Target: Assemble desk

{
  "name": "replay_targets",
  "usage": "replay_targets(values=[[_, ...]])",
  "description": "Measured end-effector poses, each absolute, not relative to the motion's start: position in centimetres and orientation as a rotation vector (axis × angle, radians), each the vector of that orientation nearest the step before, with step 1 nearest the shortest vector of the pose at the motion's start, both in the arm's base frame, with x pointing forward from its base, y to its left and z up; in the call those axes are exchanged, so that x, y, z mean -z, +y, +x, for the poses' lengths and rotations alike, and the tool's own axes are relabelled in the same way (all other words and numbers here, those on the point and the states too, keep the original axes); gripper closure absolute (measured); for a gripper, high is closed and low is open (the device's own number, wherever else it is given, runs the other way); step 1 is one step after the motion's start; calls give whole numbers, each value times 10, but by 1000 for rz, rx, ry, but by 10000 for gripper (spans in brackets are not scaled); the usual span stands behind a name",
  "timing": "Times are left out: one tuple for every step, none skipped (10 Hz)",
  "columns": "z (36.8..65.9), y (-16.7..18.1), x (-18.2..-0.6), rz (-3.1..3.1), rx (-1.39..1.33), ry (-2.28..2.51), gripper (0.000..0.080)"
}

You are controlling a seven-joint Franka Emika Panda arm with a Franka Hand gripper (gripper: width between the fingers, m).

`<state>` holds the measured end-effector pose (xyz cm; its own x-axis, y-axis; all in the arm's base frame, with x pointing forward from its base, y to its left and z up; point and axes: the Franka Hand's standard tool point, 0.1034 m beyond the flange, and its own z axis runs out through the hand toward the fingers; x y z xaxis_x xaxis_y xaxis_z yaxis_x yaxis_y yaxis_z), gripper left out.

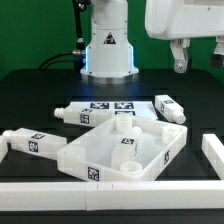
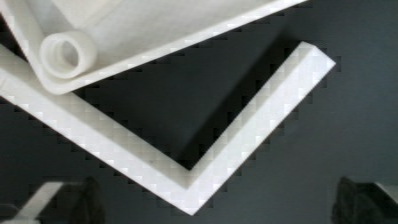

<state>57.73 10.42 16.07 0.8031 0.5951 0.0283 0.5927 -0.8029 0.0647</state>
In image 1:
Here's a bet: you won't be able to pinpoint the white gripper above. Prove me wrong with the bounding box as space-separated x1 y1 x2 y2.
145 0 224 73

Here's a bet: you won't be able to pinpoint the white desk top tray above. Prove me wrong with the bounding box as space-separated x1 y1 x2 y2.
57 115 187 182

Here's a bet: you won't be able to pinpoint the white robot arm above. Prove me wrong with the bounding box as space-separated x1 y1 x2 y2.
81 0 224 84

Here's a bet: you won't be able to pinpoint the white sheet with tags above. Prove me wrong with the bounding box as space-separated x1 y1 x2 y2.
71 101 158 120

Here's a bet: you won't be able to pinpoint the white right obstacle bar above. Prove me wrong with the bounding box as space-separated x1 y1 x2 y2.
201 134 224 181

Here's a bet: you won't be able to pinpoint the white obstacle bar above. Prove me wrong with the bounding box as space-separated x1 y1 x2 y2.
0 180 224 211
201 134 224 181
0 136 8 163

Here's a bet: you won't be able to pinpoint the white front obstacle bar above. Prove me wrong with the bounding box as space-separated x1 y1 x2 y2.
0 180 224 211

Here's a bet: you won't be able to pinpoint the white left obstacle bar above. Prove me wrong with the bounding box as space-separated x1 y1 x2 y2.
0 136 8 163

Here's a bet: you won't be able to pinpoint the black cables at base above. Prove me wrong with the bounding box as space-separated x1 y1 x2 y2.
38 0 92 70

